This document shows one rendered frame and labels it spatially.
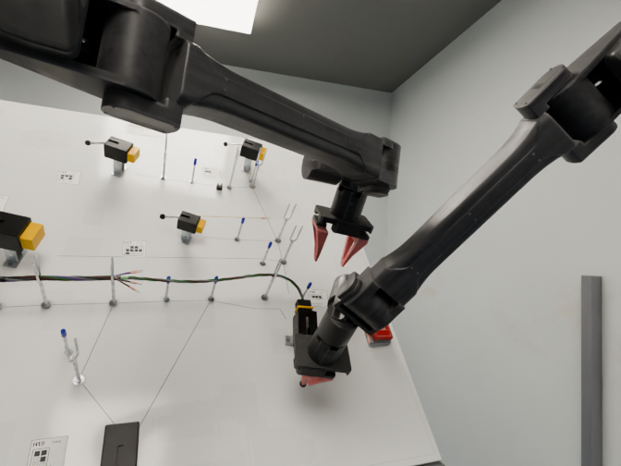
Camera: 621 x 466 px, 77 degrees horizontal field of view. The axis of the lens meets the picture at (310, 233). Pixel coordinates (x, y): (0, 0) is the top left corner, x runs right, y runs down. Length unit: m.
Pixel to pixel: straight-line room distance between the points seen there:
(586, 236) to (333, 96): 2.11
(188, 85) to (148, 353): 0.56
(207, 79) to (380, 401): 0.73
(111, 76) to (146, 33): 0.05
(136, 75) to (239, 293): 0.62
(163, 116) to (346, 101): 2.92
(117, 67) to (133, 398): 0.58
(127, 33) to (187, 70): 0.06
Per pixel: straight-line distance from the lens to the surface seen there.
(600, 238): 1.81
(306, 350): 0.71
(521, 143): 0.58
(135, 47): 0.41
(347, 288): 0.59
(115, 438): 0.69
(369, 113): 3.33
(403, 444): 0.92
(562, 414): 2.00
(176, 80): 0.43
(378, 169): 0.59
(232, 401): 0.81
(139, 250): 0.97
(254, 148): 1.18
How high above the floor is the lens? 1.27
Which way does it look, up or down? 3 degrees up
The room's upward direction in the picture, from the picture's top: 2 degrees clockwise
